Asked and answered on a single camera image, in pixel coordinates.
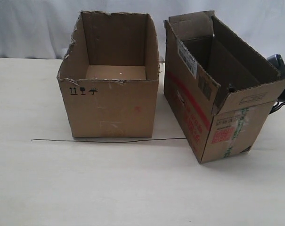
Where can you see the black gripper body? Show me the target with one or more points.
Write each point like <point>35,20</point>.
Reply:
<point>277,61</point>

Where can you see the red-printed cardboard box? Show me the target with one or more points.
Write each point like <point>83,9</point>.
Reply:
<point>219,88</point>

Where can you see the large open cardboard box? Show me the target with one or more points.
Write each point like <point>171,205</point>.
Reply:
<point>109,75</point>

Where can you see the thin dark line on table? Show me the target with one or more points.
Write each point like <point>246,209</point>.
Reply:
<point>109,142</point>

